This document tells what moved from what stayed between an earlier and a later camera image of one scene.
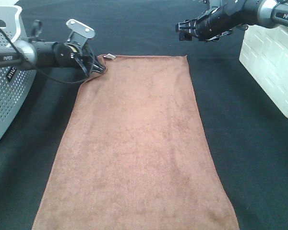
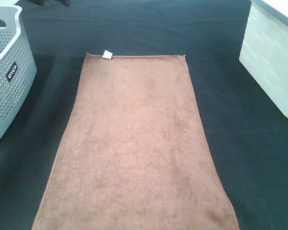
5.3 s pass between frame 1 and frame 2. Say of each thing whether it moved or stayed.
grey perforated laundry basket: stayed
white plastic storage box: stayed
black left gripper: moved
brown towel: stayed
